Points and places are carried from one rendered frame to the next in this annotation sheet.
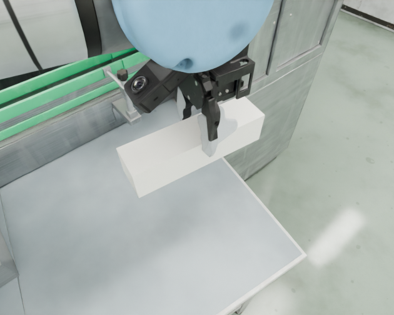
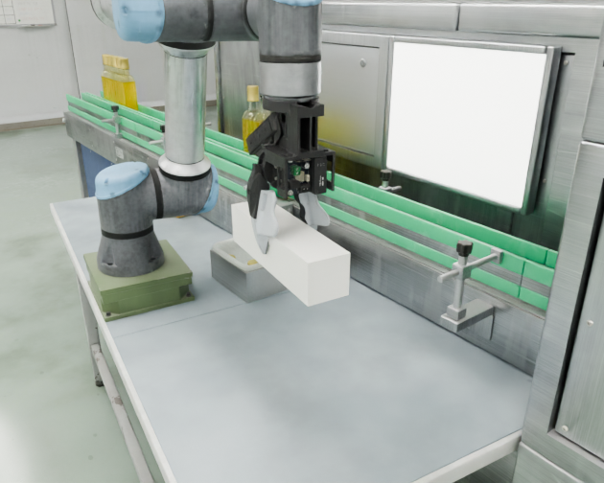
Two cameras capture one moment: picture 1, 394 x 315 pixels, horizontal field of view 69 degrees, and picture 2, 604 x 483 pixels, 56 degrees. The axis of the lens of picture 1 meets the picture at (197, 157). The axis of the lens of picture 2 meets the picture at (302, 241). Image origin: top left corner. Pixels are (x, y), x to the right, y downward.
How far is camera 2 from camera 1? 0.82 m
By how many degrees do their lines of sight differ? 73
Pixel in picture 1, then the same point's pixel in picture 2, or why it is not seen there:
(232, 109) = (319, 245)
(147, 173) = (237, 214)
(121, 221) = (302, 358)
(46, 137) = (400, 266)
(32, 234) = (290, 303)
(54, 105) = (429, 244)
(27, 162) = (374, 275)
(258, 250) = not seen: outside the picture
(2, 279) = (241, 289)
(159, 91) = (252, 138)
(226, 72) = (269, 149)
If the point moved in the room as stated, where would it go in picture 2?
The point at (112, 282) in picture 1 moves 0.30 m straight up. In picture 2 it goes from (225, 358) to (216, 217)
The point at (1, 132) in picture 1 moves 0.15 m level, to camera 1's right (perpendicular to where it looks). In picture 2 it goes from (380, 228) to (386, 256)
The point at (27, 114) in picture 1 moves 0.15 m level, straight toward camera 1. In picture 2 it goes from (405, 231) to (354, 247)
